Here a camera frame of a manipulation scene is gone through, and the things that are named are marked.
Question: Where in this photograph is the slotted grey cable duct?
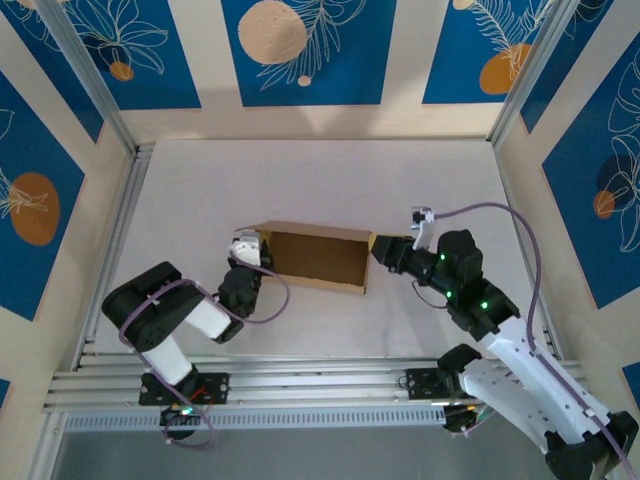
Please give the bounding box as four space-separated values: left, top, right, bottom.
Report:
62 407 449 434

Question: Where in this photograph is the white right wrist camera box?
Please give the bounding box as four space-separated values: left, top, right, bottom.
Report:
410 205 436 251

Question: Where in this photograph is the aluminium table side rail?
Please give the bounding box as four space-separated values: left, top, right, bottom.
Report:
489 139 564 361
72 142 156 374

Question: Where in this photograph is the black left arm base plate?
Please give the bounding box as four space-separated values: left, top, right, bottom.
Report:
138 372 231 407

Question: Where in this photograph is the black controller board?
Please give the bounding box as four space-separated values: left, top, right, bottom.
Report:
442 402 494 436
159 405 206 441

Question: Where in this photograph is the brown cardboard box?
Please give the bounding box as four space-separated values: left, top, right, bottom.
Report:
234 219 384 296

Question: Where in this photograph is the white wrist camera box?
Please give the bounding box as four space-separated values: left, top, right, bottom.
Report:
410 205 436 251
228 233 264 266

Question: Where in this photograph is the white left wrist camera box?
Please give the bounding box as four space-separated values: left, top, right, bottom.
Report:
228 233 264 266

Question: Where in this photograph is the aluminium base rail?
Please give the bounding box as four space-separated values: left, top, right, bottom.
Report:
42 357 591 414

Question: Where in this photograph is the aluminium frame post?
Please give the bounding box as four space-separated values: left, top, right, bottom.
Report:
487 0 601 149
34 0 141 156

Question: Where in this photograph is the grey metal panel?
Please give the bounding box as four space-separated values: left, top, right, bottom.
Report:
49 402 591 480

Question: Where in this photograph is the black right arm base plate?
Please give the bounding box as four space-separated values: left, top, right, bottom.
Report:
405 366 481 401

